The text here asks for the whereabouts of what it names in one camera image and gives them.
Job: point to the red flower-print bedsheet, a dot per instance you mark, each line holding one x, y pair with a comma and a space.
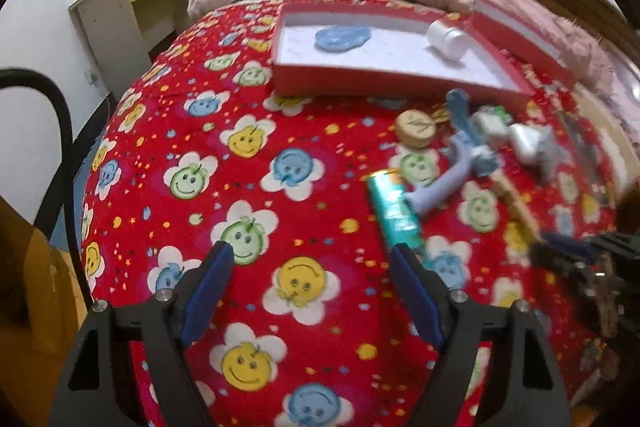
310, 147

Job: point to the small wooden block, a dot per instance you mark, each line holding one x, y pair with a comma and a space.
517, 204

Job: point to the red cardboard box lid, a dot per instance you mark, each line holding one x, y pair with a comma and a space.
520, 32

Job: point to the round wooden disc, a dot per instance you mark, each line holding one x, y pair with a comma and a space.
415, 129

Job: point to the white earbuds case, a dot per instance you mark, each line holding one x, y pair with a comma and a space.
530, 149

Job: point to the green tube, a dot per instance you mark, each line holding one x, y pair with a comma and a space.
395, 212

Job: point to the blue plastic hook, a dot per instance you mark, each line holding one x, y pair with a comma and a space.
462, 127

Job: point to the grey-purple plastic hook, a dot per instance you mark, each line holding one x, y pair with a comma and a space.
445, 184

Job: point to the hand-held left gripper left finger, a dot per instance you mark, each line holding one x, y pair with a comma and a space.
207, 292

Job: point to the wall socket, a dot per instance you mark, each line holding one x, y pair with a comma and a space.
93, 77

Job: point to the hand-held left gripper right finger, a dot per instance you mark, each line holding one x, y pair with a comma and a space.
415, 297

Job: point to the white charger plug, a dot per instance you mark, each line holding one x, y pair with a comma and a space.
487, 129

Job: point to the beige shelf unit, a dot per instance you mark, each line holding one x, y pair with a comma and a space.
100, 17

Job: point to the black metal bed frame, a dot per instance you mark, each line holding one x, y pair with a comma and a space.
85, 142

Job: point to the brown wooden furniture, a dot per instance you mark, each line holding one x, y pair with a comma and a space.
35, 307

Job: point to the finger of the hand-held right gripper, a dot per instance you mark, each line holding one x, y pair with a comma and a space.
565, 247

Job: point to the red cardboard box tray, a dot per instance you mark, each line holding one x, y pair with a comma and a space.
390, 52

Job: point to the white plastic bottle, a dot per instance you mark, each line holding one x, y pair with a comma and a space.
447, 39

